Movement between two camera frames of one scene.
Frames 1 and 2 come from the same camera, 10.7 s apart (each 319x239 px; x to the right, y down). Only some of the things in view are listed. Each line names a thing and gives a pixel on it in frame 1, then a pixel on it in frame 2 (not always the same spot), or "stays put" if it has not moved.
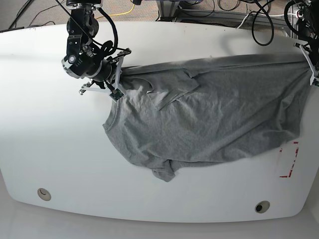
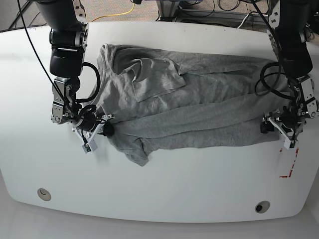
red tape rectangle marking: [292, 162] stays put
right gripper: [314, 79] → [288, 125]
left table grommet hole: [44, 194] stays put
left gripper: [108, 80] → [88, 127]
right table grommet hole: [262, 206] stays put
